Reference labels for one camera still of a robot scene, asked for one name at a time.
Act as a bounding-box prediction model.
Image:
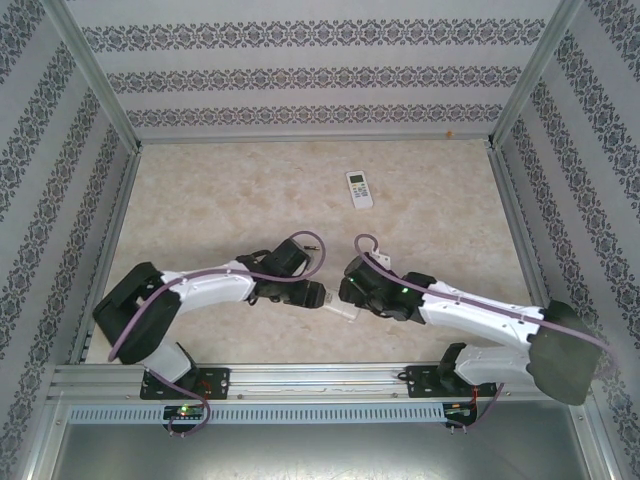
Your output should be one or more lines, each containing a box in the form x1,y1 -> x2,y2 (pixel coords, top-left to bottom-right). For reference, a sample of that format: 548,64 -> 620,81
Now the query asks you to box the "white remote with label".
327,299 -> 362,324

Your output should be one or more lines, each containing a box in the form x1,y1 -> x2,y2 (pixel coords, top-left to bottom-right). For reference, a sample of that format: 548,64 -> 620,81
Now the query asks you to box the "white remote with display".
345,170 -> 373,211

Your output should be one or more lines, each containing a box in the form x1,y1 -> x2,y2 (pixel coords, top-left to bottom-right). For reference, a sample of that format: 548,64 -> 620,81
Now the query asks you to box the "grey metal sheet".
47,422 -> 609,480

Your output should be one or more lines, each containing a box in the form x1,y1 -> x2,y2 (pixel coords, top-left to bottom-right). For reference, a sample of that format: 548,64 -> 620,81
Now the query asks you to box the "aluminium frame rail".
48,363 -> 587,402

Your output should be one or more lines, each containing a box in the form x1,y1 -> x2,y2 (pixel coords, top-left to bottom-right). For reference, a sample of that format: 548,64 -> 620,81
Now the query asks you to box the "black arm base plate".
405,363 -> 502,400
141,366 -> 231,401

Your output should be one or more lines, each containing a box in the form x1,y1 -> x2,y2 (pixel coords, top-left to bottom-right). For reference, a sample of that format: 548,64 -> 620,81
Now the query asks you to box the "slotted grey cable duct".
67,403 -> 447,424

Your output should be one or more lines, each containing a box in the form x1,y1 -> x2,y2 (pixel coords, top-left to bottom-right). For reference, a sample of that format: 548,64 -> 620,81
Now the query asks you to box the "aluminium side rail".
68,148 -> 143,366
485,143 -> 557,360

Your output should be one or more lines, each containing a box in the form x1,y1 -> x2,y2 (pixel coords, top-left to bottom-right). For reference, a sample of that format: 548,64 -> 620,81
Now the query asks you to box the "aluminium frame post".
48,0 -> 145,153
491,0 -> 585,150

